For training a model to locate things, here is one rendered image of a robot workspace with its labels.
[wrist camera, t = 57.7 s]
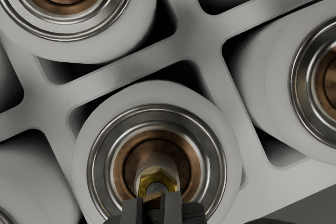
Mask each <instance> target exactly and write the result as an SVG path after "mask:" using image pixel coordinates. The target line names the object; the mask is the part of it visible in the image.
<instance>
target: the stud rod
mask: <svg viewBox="0 0 336 224"><path fill-rule="evenodd" d="M159 191H163V192H164V193H169V192H168V189H167V187H166V186H165V185H164V184H163V183H160V182H155V183H152V184H151V185H150V186H149V187H148V188H147V191H146V196H148V195H150V194H153V193H156V192H159ZM159 220H160V209H153V210H151V211H150V212H149V213H148V214H147V215H146V224H159Z"/></svg>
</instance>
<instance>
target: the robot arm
mask: <svg viewBox="0 0 336 224"><path fill-rule="evenodd" d="M103 224H147V217H146V211H145V206H144V201H143V198H142V197H141V198H135V199H130V200H124V201H123V205H122V212H121V215H117V216H111V217H110V218H109V219H107V220H106V221H105V222H104V223H103ZM159 224H208V223H207V218H206V214H205V209H204V206H203V205H202V204H200V203H198V202H190V203H184V204H183V201H182V196H181V191H176V192H169V193H163V194H161V202H160V214H159ZM244 224H297V223H292V222H287V221H282V220H278V219H268V218H259V219H255V220H252V221H249V222H246V223H244Z"/></svg>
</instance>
